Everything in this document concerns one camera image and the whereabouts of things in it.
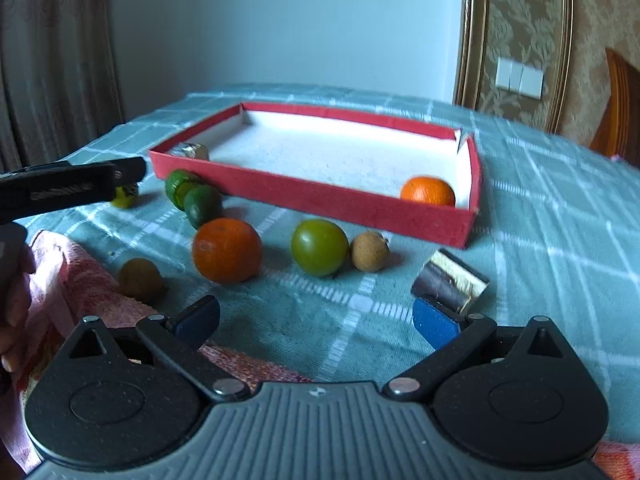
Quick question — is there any silver foil candy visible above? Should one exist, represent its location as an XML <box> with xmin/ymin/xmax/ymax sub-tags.
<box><xmin>170</xmin><ymin>142</ymin><xmax>211</xmax><ymax>160</ymax></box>

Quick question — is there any large green tomato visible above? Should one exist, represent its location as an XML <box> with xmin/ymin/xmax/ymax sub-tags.
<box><xmin>291</xmin><ymin>218</ymin><xmax>349</xmax><ymax>277</ymax></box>

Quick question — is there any large orange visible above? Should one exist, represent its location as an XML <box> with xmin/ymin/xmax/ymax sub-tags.
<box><xmin>192</xmin><ymin>217</ymin><xmax>264</xmax><ymax>284</ymax></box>

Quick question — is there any person's left hand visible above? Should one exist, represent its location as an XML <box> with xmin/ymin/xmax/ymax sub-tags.
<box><xmin>0</xmin><ymin>269</ymin><xmax>38</xmax><ymax>376</ymax></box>

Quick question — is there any green lime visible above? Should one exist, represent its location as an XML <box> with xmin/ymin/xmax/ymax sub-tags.
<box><xmin>165</xmin><ymin>169</ymin><xmax>203</xmax><ymax>210</ymax></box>
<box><xmin>183</xmin><ymin>184</ymin><xmax>223</xmax><ymax>229</ymax></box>

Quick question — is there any white wall switch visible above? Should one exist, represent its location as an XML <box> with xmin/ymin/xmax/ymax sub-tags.
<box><xmin>495</xmin><ymin>56</ymin><xmax>545</xmax><ymax>100</ymax></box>

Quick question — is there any pink towel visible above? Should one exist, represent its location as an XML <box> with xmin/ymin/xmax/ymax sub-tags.
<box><xmin>0</xmin><ymin>230</ymin><xmax>640</xmax><ymax>480</ymax></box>

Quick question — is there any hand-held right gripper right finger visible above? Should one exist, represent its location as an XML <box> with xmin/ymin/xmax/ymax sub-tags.
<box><xmin>382</xmin><ymin>296</ymin><xmax>569</xmax><ymax>403</ymax></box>

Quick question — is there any brown longan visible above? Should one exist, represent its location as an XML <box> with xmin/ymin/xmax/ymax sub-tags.
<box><xmin>118</xmin><ymin>258</ymin><xmax>166</xmax><ymax>303</ymax></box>
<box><xmin>349</xmin><ymin>230</ymin><xmax>391</xmax><ymax>273</ymax></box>

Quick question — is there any foil-wrapped chocolate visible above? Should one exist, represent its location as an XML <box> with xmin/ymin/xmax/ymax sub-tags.
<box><xmin>410</xmin><ymin>248</ymin><xmax>491</xmax><ymax>316</ymax></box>

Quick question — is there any small yellow-green tomato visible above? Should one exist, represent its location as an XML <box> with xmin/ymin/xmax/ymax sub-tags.
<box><xmin>111</xmin><ymin>183</ymin><xmax>141</xmax><ymax>210</ymax></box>

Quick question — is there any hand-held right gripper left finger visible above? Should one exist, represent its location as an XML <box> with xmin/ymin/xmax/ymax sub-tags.
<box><xmin>67</xmin><ymin>294</ymin><xmax>252</xmax><ymax>403</ymax></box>

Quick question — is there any small orange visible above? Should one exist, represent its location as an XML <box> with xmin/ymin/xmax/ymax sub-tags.
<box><xmin>400</xmin><ymin>175</ymin><xmax>457</xmax><ymax>207</ymax></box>

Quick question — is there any wooden chair back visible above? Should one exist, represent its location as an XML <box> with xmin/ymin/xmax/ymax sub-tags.
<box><xmin>590</xmin><ymin>47</ymin><xmax>640</xmax><ymax>161</ymax></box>

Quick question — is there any red cardboard box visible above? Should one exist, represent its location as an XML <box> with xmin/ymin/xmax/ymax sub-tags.
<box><xmin>149</xmin><ymin>101</ymin><xmax>482</xmax><ymax>249</ymax></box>

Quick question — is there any gold wall moulding frame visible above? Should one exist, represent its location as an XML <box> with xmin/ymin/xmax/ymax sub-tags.
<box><xmin>452</xmin><ymin>0</ymin><xmax>576</xmax><ymax>133</ymax></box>

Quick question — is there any green checked bedsheet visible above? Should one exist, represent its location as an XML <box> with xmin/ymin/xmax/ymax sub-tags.
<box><xmin>25</xmin><ymin>82</ymin><xmax>640</xmax><ymax>456</ymax></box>

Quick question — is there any patterned curtain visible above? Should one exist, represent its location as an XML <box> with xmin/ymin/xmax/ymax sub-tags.
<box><xmin>0</xmin><ymin>0</ymin><xmax>126</xmax><ymax>173</ymax></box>

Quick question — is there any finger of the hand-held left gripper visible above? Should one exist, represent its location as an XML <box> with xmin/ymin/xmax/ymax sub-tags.
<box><xmin>113</xmin><ymin>156</ymin><xmax>149</xmax><ymax>184</ymax></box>

